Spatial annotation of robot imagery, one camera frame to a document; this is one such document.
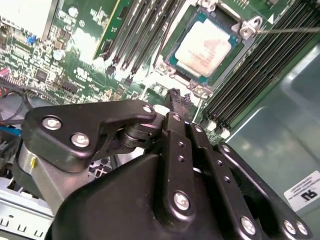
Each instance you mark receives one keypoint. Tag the silver square CPU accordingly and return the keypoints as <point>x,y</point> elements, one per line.
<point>202,47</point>

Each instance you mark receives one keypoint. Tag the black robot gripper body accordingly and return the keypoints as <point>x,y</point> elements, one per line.
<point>112,205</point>

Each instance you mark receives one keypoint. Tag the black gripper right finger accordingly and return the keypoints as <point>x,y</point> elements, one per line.
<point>212,156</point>

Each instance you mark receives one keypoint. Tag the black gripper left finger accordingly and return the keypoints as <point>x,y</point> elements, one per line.
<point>100,115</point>

